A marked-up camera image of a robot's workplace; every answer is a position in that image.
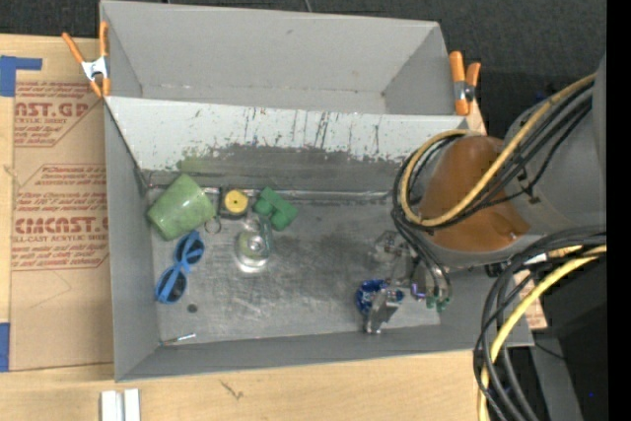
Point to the yellow and black tape measure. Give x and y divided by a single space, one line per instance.
235 202

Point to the brown cardboard board red print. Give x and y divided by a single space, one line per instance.
59 310

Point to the blue shiny thing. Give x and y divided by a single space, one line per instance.
365 297

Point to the clear glass thing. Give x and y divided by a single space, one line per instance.
252 249

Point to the blue sunglasses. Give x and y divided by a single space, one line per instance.
171 285

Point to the green toy block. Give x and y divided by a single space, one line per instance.
277 210

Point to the green cup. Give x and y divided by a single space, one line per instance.
181 208

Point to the grey metal bin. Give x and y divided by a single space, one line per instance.
305 261

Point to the black cylinder on white bracket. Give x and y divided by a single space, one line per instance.
497 269

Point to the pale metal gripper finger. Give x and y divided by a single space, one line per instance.
390 245
380 313

